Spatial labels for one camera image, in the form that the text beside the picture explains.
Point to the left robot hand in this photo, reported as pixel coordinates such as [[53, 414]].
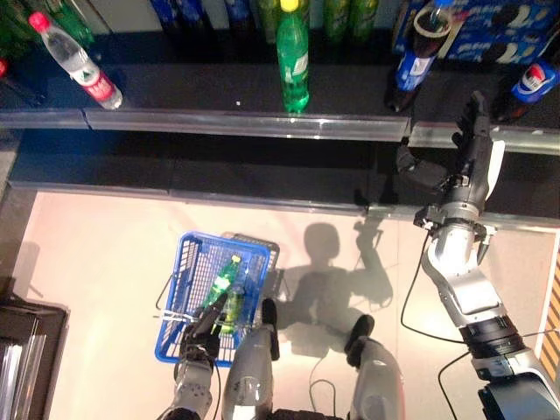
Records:
[[203, 337]]

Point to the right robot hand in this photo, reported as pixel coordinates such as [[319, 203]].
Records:
[[474, 131]]

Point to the green Sprite bottle yellow cap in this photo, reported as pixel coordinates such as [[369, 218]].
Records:
[[223, 284], [293, 57], [13, 30], [65, 17], [232, 312]]

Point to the blue plastic shopping basket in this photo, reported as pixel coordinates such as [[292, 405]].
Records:
[[188, 262]]

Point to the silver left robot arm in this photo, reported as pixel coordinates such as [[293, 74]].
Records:
[[192, 389]]

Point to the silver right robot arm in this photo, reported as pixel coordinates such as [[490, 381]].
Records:
[[464, 271]]

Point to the silver left robot leg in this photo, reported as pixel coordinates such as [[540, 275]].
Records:
[[249, 372]]

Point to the silver robot leg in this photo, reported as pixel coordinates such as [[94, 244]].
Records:
[[249, 372], [376, 376]]

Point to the blue Oreo cookie box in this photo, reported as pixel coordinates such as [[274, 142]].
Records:
[[490, 26]]

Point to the narrow blue cookie box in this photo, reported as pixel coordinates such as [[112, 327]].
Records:
[[400, 26]]

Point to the black robot torso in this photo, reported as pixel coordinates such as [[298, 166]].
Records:
[[310, 415]]

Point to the black cabinet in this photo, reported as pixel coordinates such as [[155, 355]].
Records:
[[30, 363]]

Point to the silver right robot leg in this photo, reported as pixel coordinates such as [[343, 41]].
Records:
[[376, 376]]

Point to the yellow black hazard tape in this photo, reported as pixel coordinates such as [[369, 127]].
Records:
[[552, 315]]

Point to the black store shelf unit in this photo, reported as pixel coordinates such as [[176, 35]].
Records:
[[197, 87]]

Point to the clear water bottle red label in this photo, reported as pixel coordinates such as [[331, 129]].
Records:
[[74, 61]]

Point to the Coca-Cola bottle red cap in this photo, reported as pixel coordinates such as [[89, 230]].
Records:
[[3, 67]]

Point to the clear plastic price rail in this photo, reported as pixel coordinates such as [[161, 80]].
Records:
[[219, 124], [44, 119], [534, 140], [87, 188], [525, 223]]

